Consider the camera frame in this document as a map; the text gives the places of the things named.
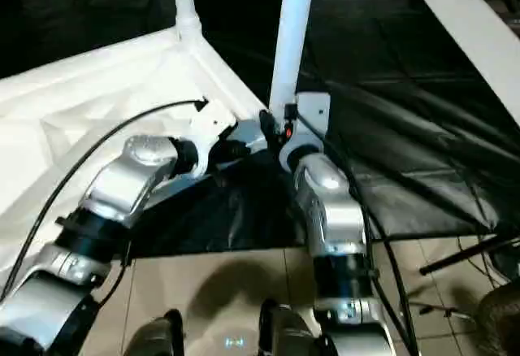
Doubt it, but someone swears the white plastic table leg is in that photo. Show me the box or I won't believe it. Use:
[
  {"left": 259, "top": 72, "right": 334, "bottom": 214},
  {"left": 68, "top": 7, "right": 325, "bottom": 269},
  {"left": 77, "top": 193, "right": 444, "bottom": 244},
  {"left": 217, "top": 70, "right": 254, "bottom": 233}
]
[
  {"left": 172, "top": 0, "right": 204, "bottom": 44},
  {"left": 267, "top": 0, "right": 318, "bottom": 129}
]

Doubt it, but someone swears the white plastic table top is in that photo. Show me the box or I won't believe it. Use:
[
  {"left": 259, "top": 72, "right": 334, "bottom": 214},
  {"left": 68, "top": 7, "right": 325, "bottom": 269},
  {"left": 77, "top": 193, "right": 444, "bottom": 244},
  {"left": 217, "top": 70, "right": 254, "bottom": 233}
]
[{"left": 0, "top": 26, "right": 269, "bottom": 292}]

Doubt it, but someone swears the dark robot right foot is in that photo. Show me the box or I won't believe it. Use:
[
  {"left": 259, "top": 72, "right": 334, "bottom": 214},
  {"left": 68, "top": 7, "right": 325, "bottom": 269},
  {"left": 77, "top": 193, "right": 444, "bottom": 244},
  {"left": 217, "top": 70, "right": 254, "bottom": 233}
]
[{"left": 259, "top": 297, "right": 322, "bottom": 356}]

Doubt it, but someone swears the black stand leg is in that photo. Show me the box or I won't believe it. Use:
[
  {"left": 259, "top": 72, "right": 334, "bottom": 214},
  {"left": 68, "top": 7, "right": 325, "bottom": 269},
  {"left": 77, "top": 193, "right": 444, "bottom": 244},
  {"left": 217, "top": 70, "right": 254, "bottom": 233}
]
[{"left": 420, "top": 236, "right": 520, "bottom": 276}]

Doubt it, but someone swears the white flat board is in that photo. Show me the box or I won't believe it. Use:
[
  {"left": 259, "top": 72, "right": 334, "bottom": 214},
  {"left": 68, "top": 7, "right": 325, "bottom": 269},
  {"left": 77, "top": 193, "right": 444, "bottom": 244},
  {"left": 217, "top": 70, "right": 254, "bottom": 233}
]
[{"left": 421, "top": 0, "right": 520, "bottom": 125}]

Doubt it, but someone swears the brown woven basket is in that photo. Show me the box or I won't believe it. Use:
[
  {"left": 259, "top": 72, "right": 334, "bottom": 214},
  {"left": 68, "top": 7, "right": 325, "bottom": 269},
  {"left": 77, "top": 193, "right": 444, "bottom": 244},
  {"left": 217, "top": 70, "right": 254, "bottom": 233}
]
[{"left": 477, "top": 282, "right": 520, "bottom": 356}]

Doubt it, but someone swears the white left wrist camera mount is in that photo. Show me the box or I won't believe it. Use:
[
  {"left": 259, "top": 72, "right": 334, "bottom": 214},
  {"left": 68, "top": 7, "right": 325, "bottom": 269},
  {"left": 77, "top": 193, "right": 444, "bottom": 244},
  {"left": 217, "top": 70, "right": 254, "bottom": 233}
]
[{"left": 188, "top": 99, "right": 236, "bottom": 178}]

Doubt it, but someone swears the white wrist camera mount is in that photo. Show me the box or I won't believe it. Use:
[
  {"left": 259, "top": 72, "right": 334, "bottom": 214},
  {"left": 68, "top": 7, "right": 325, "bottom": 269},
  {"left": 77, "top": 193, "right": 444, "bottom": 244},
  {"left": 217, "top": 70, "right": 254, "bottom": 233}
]
[
  {"left": 279, "top": 92, "right": 331, "bottom": 170},
  {"left": 188, "top": 99, "right": 236, "bottom": 178}
]

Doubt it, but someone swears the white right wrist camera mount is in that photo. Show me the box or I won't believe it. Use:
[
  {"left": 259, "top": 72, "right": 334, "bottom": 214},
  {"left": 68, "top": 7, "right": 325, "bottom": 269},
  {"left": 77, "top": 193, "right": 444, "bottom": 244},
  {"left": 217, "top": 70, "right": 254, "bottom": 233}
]
[{"left": 279, "top": 92, "right": 331, "bottom": 170}]

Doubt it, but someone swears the chrome tube frame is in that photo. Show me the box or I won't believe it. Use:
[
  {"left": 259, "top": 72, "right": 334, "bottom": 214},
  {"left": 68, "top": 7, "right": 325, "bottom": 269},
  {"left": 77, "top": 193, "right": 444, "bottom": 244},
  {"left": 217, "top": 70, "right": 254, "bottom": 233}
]
[{"left": 405, "top": 298, "right": 476, "bottom": 324}]

